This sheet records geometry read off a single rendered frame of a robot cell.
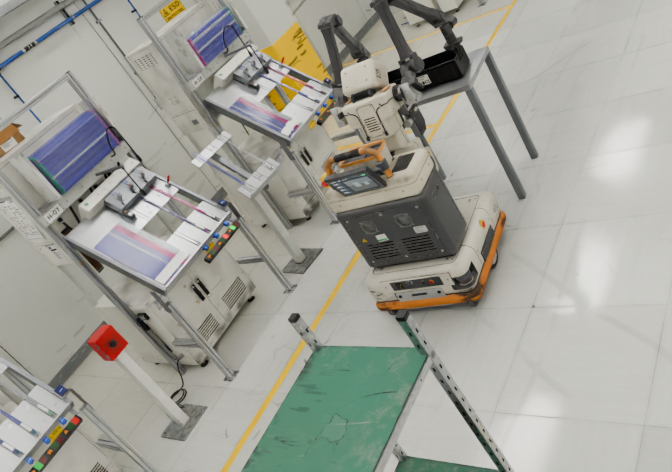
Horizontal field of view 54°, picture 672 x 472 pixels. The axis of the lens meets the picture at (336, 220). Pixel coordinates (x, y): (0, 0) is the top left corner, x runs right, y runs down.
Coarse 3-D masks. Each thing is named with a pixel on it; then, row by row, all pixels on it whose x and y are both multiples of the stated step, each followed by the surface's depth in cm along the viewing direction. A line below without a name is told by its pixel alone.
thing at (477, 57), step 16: (480, 48) 385; (480, 64) 370; (464, 80) 360; (496, 80) 391; (432, 96) 366; (448, 96) 362; (480, 112) 361; (512, 112) 401; (416, 128) 436; (496, 144) 371; (528, 144) 411; (512, 176) 381
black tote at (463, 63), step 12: (432, 60) 383; (444, 60) 381; (456, 60) 361; (468, 60) 373; (396, 72) 398; (420, 72) 372; (432, 72) 370; (444, 72) 367; (456, 72) 364; (396, 84) 384; (432, 84) 375
